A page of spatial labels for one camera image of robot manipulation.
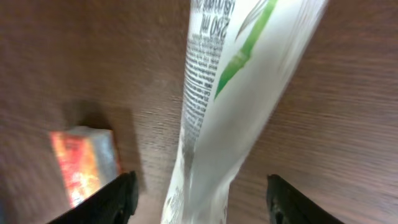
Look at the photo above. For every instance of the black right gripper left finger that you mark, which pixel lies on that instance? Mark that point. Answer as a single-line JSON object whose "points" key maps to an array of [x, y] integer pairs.
{"points": [[115, 203]]}

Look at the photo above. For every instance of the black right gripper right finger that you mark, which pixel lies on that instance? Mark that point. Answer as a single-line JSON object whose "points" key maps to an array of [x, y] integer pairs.
{"points": [[287, 205]]}

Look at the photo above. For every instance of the small orange box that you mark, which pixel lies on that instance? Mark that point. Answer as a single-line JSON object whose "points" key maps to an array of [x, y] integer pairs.
{"points": [[87, 159]]}

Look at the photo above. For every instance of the white tube with tan cap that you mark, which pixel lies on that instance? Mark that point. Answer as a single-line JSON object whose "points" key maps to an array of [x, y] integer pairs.
{"points": [[240, 56]]}

